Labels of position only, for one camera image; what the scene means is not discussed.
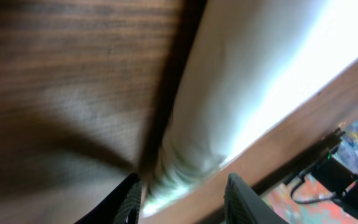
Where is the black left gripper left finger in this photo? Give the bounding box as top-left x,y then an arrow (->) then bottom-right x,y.
75,173 -> 142,224

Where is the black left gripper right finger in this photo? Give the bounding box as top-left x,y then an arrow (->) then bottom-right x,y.
224,173 -> 288,224

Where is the white tube with gold cap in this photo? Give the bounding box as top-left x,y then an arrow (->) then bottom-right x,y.
142,0 -> 358,217

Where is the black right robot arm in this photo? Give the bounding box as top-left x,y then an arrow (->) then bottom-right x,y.
311,159 -> 358,220

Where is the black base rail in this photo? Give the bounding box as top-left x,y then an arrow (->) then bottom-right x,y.
252,128 -> 345,195

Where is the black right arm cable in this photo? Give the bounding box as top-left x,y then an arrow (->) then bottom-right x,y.
289,174 -> 341,205

